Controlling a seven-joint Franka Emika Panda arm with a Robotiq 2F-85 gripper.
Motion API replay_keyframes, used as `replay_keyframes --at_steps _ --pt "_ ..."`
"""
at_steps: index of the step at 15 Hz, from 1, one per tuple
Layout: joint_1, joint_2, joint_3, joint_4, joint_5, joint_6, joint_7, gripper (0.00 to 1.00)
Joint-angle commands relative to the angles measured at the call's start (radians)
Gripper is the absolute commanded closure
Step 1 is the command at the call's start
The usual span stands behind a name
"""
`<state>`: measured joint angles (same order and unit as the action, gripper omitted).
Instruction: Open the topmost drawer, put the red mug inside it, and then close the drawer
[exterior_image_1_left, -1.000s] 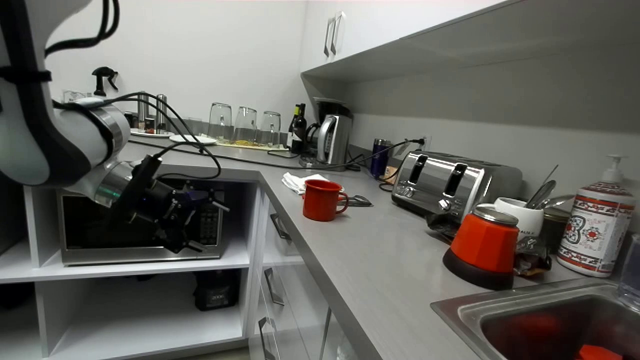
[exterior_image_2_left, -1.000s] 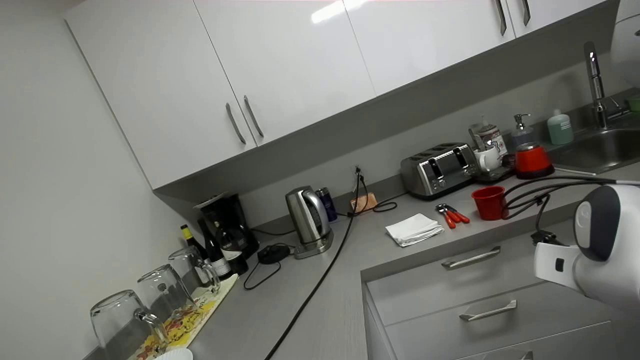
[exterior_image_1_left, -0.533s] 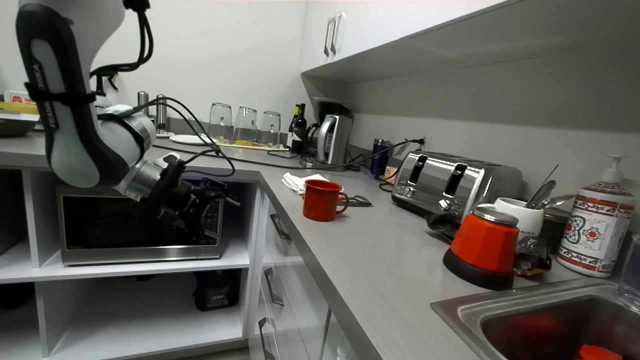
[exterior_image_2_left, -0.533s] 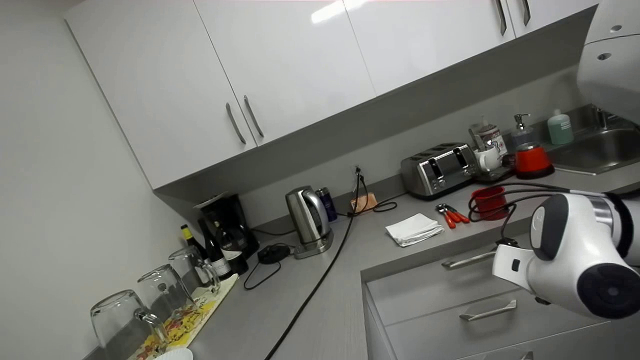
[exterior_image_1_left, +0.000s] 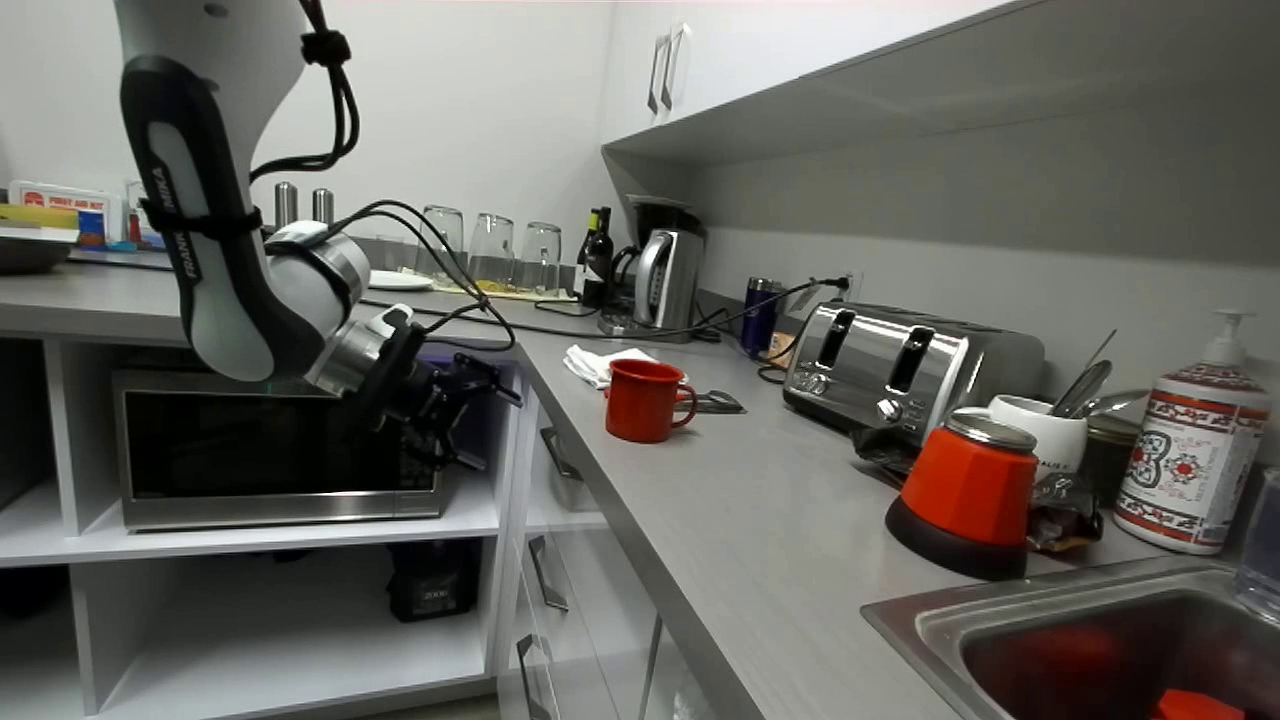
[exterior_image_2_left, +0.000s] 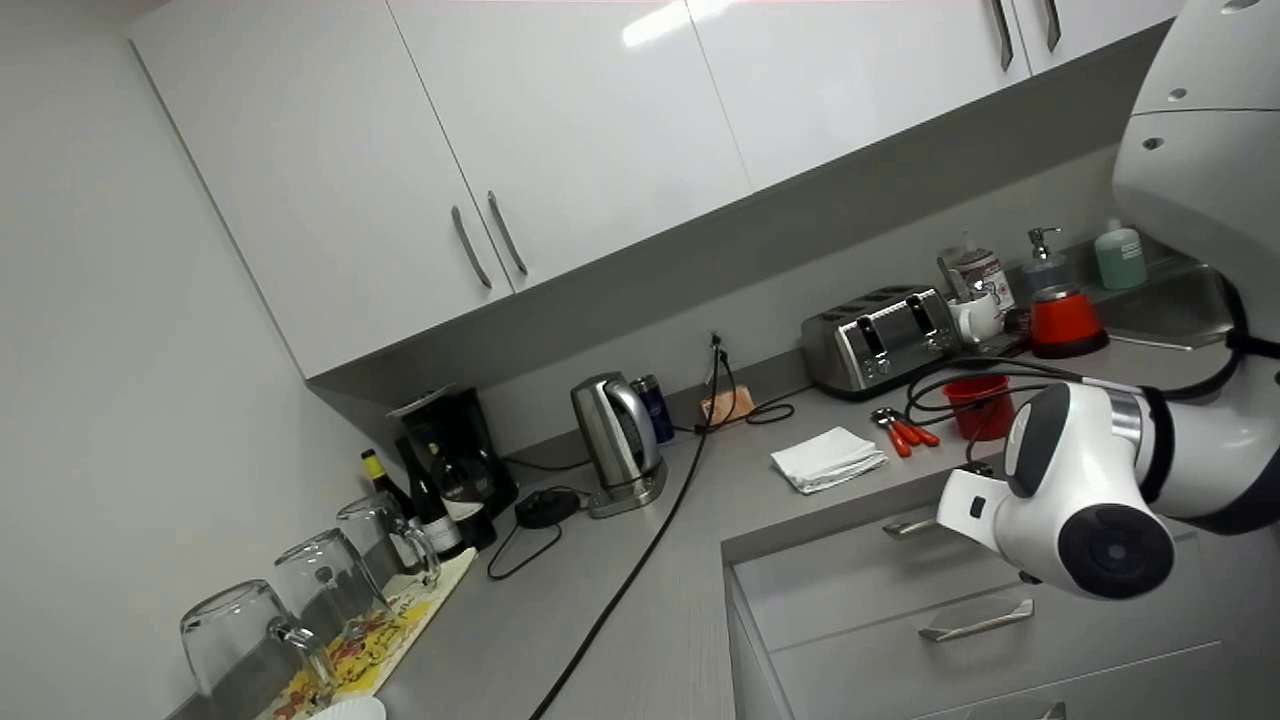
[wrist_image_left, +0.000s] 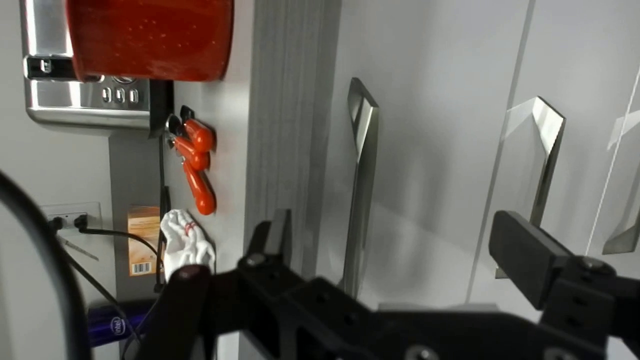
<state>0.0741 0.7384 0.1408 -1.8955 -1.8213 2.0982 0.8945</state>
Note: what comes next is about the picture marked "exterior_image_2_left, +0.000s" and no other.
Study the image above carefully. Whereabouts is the grey drawer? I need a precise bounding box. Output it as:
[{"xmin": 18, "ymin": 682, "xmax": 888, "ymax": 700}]
[
  {"xmin": 728, "ymin": 503, "xmax": 1033, "ymax": 653},
  {"xmin": 905, "ymin": 640, "xmax": 1246, "ymax": 720},
  {"xmin": 768, "ymin": 545, "xmax": 1226, "ymax": 720}
]

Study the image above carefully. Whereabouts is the clear glass mug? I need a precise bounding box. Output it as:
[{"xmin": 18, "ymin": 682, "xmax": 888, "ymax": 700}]
[
  {"xmin": 273, "ymin": 528, "xmax": 394, "ymax": 641},
  {"xmin": 179, "ymin": 579, "xmax": 339, "ymax": 720},
  {"xmin": 335, "ymin": 492, "xmax": 443, "ymax": 591}
]

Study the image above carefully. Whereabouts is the white mug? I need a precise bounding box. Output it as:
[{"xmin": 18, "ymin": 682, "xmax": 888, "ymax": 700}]
[{"xmin": 946, "ymin": 289, "xmax": 1005, "ymax": 347}]

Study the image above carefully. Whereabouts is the red mug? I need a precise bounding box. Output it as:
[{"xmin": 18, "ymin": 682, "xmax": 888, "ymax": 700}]
[{"xmin": 942, "ymin": 374, "xmax": 1015, "ymax": 442}]

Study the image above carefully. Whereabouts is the dark blue tumbler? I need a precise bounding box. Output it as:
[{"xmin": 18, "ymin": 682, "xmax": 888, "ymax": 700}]
[{"xmin": 629, "ymin": 374, "xmax": 677, "ymax": 445}]

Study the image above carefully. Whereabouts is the steel electric kettle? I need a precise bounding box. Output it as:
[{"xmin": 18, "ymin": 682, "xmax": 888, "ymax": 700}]
[{"xmin": 569, "ymin": 371, "xmax": 670, "ymax": 520}]

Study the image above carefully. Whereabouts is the orange sponge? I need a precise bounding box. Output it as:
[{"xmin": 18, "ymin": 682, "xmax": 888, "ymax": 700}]
[{"xmin": 699, "ymin": 389, "xmax": 757, "ymax": 428}]

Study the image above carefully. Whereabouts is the black power adapter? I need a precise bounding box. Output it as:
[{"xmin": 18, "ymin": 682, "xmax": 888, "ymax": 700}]
[{"xmin": 486, "ymin": 486, "xmax": 583, "ymax": 582}]

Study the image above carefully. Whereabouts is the black coffee maker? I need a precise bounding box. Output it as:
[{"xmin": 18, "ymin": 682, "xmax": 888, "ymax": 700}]
[{"xmin": 387, "ymin": 384, "xmax": 521, "ymax": 523}]

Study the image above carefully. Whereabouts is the white folded cloth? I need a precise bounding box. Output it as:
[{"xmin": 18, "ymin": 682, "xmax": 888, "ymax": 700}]
[{"xmin": 769, "ymin": 426, "xmax": 890, "ymax": 496}]

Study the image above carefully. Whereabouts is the silver toaster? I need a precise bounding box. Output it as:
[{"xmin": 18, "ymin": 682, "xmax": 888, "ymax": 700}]
[{"xmin": 799, "ymin": 284, "xmax": 964, "ymax": 402}]

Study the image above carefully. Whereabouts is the white cabinet door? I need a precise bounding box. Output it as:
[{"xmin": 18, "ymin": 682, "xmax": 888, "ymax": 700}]
[
  {"xmin": 684, "ymin": 0, "xmax": 1032, "ymax": 192},
  {"xmin": 128, "ymin": 0, "xmax": 515, "ymax": 380},
  {"xmin": 1010, "ymin": 0, "xmax": 1187, "ymax": 77},
  {"xmin": 385, "ymin": 0, "xmax": 754, "ymax": 296}
]

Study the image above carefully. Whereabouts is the dark wine bottle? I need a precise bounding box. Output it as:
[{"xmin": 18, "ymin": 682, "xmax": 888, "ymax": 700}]
[
  {"xmin": 393, "ymin": 434, "xmax": 467, "ymax": 561},
  {"xmin": 359, "ymin": 448, "xmax": 421, "ymax": 576}
]

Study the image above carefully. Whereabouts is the yellow printed mat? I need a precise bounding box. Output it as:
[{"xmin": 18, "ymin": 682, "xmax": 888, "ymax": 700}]
[{"xmin": 255, "ymin": 545, "xmax": 479, "ymax": 720}]

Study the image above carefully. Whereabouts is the printed canister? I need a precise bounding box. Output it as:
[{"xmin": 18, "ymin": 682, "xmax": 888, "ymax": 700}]
[{"xmin": 948, "ymin": 248, "xmax": 1017, "ymax": 313}]

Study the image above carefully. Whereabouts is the grey soap dispenser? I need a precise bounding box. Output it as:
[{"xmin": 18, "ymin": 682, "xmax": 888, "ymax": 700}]
[{"xmin": 1021, "ymin": 226, "xmax": 1070, "ymax": 297}]

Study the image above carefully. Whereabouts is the red pot with black lid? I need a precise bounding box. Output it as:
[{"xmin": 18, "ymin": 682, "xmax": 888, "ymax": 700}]
[{"xmin": 1027, "ymin": 284, "xmax": 1110, "ymax": 360}]

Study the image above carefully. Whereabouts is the white paper plate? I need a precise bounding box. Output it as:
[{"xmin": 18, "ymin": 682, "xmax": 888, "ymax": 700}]
[{"xmin": 308, "ymin": 695, "xmax": 388, "ymax": 720}]

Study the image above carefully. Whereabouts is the green soap bottle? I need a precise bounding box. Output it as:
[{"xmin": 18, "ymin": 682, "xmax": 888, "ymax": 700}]
[{"xmin": 1093, "ymin": 219, "xmax": 1149, "ymax": 292}]

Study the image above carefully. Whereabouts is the steel sink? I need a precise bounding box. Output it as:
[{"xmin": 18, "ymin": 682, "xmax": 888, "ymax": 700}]
[{"xmin": 1088, "ymin": 262, "xmax": 1243, "ymax": 352}]

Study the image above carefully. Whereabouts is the thin black cable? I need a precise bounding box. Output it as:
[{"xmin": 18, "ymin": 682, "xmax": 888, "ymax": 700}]
[{"xmin": 735, "ymin": 398, "xmax": 797, "ymax": 428}]

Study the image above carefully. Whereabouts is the thick black cable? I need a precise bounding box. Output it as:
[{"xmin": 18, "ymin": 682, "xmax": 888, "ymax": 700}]
[{"xmin": 527, "ymin": 345, "xmax": 739, "ymax": 720}]

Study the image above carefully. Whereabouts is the white wall cabinet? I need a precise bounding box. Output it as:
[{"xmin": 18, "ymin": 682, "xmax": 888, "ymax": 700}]
[{"xmin": 128, "ymin": 0, "xmax": 1187, "ymax": 448}]

